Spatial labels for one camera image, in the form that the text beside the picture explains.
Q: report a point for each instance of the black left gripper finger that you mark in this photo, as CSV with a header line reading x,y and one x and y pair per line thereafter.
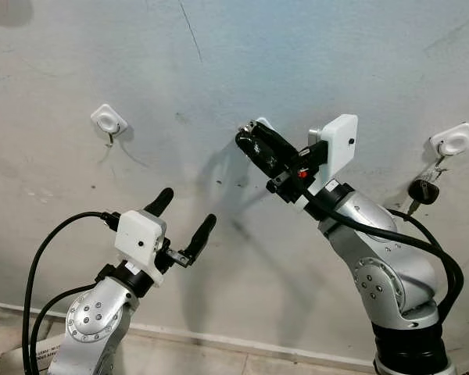
x,y
201,237
160,201

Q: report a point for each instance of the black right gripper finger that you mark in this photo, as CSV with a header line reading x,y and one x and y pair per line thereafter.
x,y
254,151
273,137

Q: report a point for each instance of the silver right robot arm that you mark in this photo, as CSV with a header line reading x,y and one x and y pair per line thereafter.
x,y
383,273

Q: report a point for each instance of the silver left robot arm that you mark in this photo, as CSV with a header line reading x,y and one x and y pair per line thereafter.
x,y
94,320

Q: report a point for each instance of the white printed carton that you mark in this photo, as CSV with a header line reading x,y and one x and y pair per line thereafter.
x,y
47,355

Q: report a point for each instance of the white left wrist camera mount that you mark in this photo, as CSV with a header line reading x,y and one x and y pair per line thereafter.
x,y
138,234

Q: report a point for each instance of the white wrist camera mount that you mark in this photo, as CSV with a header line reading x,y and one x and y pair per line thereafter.
x,y
138,234
340,141

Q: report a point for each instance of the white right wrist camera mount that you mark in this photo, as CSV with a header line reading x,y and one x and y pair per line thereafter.
x,y
340,141

